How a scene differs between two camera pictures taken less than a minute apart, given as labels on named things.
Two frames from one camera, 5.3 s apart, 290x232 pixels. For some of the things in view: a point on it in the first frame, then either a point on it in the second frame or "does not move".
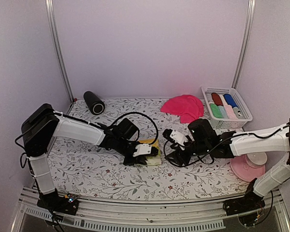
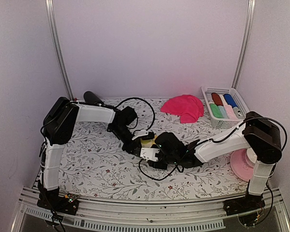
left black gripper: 142,158 → 135,144
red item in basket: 217,99 does not move
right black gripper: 179,157 → 157,166
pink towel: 187,107 does not move
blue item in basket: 230,100 does not move
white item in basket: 209,97 does not move
